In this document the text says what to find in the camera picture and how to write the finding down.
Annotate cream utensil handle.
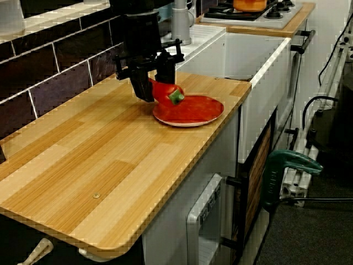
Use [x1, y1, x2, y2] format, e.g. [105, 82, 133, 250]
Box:
[17, 237, 54, 265]

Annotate thick black cable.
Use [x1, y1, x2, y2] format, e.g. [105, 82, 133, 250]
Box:
[301, 96, 340, 131]

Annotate red toy pepper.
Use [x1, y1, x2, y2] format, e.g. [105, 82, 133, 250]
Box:
[148, 77, 186, 109]

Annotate white curved faucet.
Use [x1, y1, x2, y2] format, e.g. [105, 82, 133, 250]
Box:
[171, 0, 195, 46]

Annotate grey stove top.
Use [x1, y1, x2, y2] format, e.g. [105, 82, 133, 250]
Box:
[200, 0, 304, 30]

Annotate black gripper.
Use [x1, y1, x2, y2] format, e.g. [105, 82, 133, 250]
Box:
[114, 11, 186, 103]

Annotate white kitchen cabinet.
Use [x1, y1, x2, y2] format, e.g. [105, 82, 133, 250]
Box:
[141, 109, 241, 265]

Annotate white toy sink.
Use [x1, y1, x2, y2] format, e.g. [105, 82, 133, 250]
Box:
[154, 23, 293, 164]

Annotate teal plastic bin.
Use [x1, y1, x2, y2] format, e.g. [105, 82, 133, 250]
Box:
[158, 2, 175, 29]

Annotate aluminium frame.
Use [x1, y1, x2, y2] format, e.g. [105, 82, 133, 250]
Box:
[280, 33, 353, 208]

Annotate wooden door black frame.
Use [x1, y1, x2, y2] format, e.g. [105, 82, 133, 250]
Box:
[236, 109, 279, 265]

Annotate white dishwasher door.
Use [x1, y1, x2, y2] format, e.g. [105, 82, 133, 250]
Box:
[185, 173, 223, 265]

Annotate green clamp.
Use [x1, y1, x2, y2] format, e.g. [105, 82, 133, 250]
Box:
[261, 149, 324, 213]

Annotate red round plate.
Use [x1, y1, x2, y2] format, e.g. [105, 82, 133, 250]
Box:
[152, 94, 225, 128]

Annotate black handle rod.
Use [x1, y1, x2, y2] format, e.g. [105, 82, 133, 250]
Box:
[221, 236, 241, 250]
[226, 176, 249, 189]

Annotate black oven handle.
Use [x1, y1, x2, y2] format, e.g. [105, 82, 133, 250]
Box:
[290, 29, 317, 55]

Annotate orange pot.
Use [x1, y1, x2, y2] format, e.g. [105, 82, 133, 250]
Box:
[233, 0, 269, 13]

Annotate white shelf ledge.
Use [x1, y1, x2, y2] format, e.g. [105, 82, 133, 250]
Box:
[0, 0, 125, 44]

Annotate plain white jar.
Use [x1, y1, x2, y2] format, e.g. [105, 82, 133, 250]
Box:
[0, 0, 25, 33]

